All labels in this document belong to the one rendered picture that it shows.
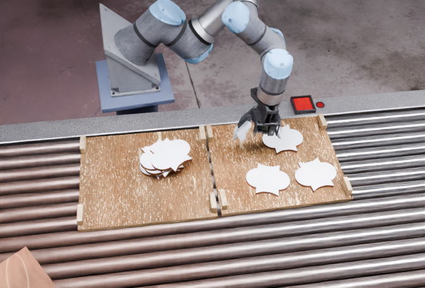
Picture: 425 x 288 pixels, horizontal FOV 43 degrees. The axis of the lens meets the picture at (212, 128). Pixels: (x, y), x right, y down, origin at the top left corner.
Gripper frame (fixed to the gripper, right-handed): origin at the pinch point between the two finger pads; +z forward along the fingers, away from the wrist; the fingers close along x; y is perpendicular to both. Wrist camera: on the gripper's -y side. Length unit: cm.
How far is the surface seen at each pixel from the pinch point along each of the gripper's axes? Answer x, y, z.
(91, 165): -52, 0, 11
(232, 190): -9.1, 14.8, 7.6
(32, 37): -96, -186, 108
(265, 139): 5.0, -3.3, 5.1
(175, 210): -27.1, 19.7, 9.3
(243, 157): -3.5, 2.5, 7.1
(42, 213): -66, 14, 15
